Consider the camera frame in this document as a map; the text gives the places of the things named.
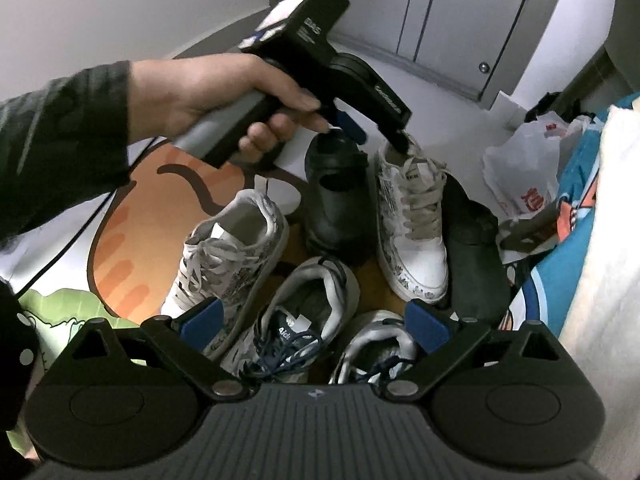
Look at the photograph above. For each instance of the dark felt clog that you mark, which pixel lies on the dark felt clog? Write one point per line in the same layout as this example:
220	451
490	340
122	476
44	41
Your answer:
475	260

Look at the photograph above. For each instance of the teal printed cloth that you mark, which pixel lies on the teal printed cloth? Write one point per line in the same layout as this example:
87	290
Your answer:
570	260

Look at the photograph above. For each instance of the black chunky rubber clog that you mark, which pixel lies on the black chunky rubber clog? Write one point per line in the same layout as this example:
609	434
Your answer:
340	210

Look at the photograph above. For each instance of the metal cabinet knob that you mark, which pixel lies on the metal cabinet knob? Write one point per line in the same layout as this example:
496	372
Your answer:
483	66

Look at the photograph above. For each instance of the person's left hand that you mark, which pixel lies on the person's left hand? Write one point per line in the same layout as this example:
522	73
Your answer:
190	90

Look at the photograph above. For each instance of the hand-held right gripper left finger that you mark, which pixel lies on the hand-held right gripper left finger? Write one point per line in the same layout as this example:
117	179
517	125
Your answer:
202	322

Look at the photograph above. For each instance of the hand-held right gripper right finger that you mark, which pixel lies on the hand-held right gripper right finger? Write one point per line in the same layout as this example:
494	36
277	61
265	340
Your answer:
425	325

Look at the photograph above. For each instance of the orange cartoon floor mat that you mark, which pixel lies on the orange cartoon floor mat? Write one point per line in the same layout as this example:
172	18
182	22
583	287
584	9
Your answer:
135	240

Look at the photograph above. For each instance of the white plastic bag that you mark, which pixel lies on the white plastic bag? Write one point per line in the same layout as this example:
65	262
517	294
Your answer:
525	160

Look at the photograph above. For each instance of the grey blue running sneaker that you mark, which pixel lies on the grey blue running sneaker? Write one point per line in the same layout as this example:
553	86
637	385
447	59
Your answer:
370	345
310	305

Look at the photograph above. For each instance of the white cardboard piece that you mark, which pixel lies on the white cardboard piece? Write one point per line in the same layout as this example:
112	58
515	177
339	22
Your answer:
507	107

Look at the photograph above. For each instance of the white printed sneaker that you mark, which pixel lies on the white printed sneaker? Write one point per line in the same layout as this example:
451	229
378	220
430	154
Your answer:
420	260
240	240

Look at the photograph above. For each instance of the dark dotted cloth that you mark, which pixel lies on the dark dotted cloth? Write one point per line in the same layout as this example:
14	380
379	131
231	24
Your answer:
15	340

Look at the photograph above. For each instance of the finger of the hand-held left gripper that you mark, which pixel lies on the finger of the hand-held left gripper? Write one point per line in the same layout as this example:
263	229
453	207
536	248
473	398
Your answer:
351	125
397	142

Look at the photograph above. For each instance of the person's left forearm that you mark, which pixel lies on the person's left forearm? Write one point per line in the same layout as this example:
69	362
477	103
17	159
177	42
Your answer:
55	150

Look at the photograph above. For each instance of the cream cloth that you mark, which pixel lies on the cream cloth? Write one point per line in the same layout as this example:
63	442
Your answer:
620	210

